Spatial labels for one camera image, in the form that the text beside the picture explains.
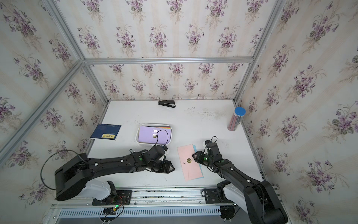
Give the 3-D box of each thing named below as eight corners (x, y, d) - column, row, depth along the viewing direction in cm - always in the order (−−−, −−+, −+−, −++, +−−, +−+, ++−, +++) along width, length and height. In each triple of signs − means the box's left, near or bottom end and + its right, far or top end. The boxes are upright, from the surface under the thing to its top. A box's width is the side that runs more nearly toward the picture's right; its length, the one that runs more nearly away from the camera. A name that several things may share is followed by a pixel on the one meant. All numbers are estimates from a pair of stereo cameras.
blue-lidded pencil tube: (228, 131, 103) (236, 114, 88) (226, 124, 107) (234, 107, 92) (237, 131, 103) (247, 114, 88) (235, 124, 107) (244, 107, 92)
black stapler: (158, 104, 119) (157, 102, 116) (160, 100, 122) (159, 98, 120) (174, 107, 116) (174, 105, 114) (176, 103, 120) (176, 101, 117)
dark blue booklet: (91, 139, 99) (90, 138, 97) (98, 125, 107) (97, 123, 105) (116, 139, 99) (115, 138, 97) (121, 125, 107) (120, 123, 105)
